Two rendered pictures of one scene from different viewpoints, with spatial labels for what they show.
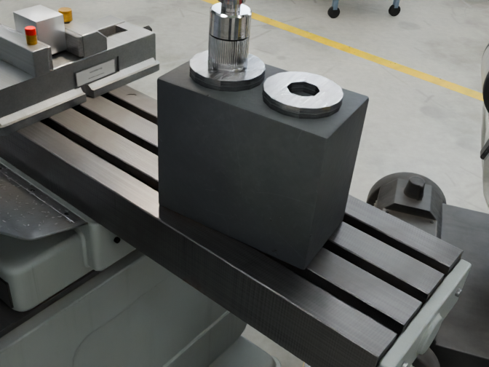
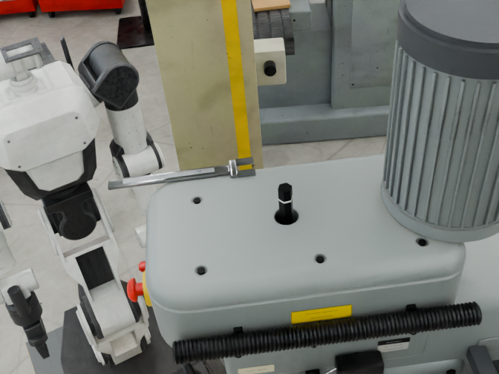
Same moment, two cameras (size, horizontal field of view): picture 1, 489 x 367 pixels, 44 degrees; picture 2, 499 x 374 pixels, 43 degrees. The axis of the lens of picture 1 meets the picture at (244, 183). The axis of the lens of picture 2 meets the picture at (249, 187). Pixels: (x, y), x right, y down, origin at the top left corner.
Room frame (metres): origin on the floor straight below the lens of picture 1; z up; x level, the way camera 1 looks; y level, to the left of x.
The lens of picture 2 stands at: (1.32, 0.77, 2.58)
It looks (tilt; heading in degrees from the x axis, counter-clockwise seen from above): 43 degrees down; 232
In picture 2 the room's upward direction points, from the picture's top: 6 degrees counter-clockwise
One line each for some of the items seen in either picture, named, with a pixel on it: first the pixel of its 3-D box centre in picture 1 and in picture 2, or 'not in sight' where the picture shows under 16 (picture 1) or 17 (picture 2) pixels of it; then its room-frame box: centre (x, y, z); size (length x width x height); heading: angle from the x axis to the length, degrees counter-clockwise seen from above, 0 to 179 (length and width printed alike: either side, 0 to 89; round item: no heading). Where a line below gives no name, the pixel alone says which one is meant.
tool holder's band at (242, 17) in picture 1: (231, 12); not in sight; (0.66, 0.03, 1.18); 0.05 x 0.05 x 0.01
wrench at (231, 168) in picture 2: not in sight; (181, 175); (0.92, 0.09, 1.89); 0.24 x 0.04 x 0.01; 144
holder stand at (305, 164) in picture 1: (257, 149); not in sight; (0.63, -0.01, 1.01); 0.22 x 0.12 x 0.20; 62
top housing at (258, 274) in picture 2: not in sight; (297, 248); (0.85, 0.29, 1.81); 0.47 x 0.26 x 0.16; 144
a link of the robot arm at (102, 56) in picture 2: not in sight; (114, 76); (0.70, -0.53, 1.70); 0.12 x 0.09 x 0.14; 75
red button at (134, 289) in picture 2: not in sight; (137, 289); (1.07, 0.13, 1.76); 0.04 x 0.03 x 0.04; 54
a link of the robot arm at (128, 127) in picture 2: not in sight; (131, 138); (0.71, -0.50, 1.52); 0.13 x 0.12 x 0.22; 166
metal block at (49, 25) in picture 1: (40, 30); not in sight; (0.92, 0.35, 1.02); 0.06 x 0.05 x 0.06; 55
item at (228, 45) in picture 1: (228, 40); not in sight; (0.66, 0.03, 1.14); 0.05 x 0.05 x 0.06
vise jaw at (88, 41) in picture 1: (69, 33); not in sight; (0.97, 0.32, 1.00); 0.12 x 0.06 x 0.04; 55
